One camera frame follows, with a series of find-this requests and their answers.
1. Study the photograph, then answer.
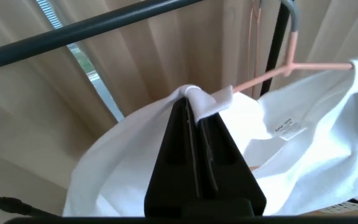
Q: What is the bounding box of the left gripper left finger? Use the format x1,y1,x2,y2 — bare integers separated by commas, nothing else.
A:
144,96,201,216

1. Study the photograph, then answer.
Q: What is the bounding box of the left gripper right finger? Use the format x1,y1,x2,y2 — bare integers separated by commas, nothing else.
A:
197,111,267,217

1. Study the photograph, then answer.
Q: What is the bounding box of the white printed t-shirt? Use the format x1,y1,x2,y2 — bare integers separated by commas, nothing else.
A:
62,54,358,217

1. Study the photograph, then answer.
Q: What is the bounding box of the pink clothes hanger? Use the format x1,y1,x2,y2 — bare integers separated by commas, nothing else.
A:
247,0,263,100
231,0,354,94

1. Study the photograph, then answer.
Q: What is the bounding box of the black clothes rack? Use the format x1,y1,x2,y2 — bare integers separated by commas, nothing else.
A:
0,0,291,218

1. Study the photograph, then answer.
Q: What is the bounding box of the beige curtain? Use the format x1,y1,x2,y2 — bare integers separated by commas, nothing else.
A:
0,0,358,218

